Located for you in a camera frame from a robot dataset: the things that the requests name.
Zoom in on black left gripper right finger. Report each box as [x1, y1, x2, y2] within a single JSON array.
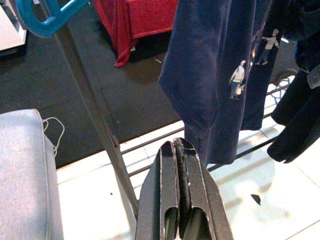
[[180, 138, 235, 240]]

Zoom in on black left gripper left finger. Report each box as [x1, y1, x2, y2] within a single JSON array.
[[135, 139, 186, 240]]

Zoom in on navy printed t-shirt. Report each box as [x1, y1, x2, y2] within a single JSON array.
[[158, 0, 285, 166]]

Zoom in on blue plastic hanger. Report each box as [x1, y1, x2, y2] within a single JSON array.
[[14, 0, 91, 38]]

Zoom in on small black scrap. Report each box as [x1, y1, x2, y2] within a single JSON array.
[[250, 193, 262, 206]]

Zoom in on black garment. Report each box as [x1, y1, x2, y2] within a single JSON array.
[[266, 69, 320, 165]]

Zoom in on grey padded bench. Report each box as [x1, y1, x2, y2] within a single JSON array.
[[0, 108, 65, 240]]

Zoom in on black metal clothes rack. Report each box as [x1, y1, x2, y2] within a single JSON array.
[[37, 0, 278, 216]]

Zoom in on blue denim shorts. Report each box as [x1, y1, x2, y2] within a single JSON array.
[[283, 0, 320, 90]]

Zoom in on white cabinet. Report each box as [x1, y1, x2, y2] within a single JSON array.
[[0, 4, 28, 52]]

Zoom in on white string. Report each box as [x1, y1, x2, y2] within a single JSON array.
[[41, 116, 66, 158]]

